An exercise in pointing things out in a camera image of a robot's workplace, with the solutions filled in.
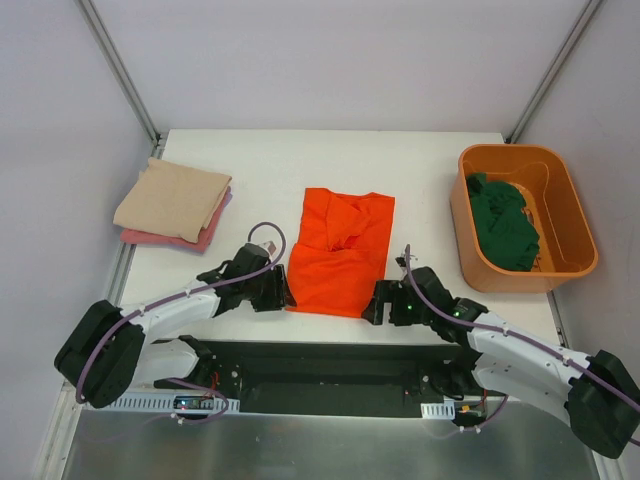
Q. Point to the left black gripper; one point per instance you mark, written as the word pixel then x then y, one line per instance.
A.
pixel 272 288

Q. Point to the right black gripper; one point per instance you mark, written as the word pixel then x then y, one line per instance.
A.
pixel 383 302

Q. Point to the orange t-shirt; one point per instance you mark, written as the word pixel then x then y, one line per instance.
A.
pixel 341 251

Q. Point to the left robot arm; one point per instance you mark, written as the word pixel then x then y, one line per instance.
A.
pixel 112 349

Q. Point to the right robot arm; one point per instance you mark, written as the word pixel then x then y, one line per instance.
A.
pixel 593 394

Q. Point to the orange plastic bin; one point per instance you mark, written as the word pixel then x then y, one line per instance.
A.
pixel 552 206

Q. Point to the pink folded t-shirt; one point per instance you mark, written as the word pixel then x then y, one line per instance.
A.
pixel 205 237

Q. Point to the green t-shirt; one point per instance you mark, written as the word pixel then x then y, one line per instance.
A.
pixel 505 235

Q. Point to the beige folded t-shirt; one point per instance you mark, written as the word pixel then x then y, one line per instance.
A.
pixel 172 200

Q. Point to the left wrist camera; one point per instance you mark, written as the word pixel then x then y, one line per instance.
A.
pixel 270 247

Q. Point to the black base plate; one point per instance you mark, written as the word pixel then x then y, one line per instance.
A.
pixel 323 379

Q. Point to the right white cable duct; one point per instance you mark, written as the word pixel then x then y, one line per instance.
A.
pixel 445 410

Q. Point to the white cable duct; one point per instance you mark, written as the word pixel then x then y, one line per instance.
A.
pixel 183 402
pixel 445 410

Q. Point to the left white cable duct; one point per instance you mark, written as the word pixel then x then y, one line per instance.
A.
pixel 183 402

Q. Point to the left aluminium frame post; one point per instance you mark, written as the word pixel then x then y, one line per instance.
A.
pixel 119 70

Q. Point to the aluminium frame post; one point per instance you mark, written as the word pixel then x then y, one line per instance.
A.
pixel 568 46
pixel 119 70

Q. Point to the right aluminium frame post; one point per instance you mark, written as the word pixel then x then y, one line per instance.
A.
pixel 568 46

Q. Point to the aluminium front rail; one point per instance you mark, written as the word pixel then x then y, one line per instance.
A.
pixel 67 385

